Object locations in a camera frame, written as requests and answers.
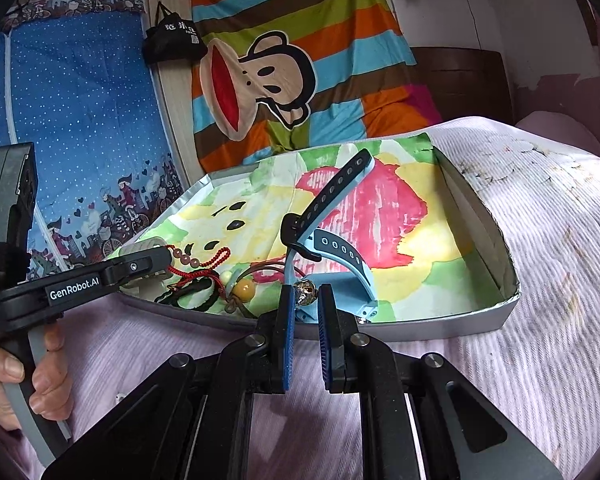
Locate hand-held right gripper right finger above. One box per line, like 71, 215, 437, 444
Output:
316, 282, 563, 480

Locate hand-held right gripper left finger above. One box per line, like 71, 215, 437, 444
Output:
40, 282, 298, 480

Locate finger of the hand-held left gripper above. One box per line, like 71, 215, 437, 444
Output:
104, 249, 173, 288

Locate beige hair claw clip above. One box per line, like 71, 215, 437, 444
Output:
117, 237, 168, 296

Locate black hair tie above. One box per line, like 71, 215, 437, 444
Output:
155, 277, 226, 313

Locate key ring with gold bell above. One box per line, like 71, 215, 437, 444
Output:
292, 282, 317, 308

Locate red string bead bracelet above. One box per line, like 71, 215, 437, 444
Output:
165, 244, 231, 291

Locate light blue watch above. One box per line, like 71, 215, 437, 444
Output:
280, 149, 381, 326

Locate brown hair tie yellow beads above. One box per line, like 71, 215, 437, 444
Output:
220, 257, 293, 318

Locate grey box with colourful lining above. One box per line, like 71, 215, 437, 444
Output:
107, 132, 522, 343

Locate person's left hand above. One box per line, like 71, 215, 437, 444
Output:
0, 321, 74, 432

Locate blue dotted fabric wardrobe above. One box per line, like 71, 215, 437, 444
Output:
0, 0, 188, 281

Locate black tote bag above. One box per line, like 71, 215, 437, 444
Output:
142, 2, 208, 66

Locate dark wooden headboard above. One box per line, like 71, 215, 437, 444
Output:
410, 47, 513, 123

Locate striped monkey print cloth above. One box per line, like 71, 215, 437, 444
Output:
187, 0, 443, 173

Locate pink pillow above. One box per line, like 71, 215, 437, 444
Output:
515, 112, 600, 158

